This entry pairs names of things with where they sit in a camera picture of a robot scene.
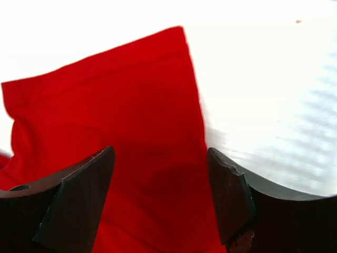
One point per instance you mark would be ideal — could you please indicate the red t shirt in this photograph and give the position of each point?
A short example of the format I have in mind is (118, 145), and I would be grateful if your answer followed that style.
(142, 99)

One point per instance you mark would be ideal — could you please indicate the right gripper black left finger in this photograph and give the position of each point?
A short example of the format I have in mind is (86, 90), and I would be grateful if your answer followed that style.
(60, 212)

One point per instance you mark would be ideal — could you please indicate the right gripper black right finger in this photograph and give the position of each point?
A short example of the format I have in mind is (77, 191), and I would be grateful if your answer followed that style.
(255, 214)

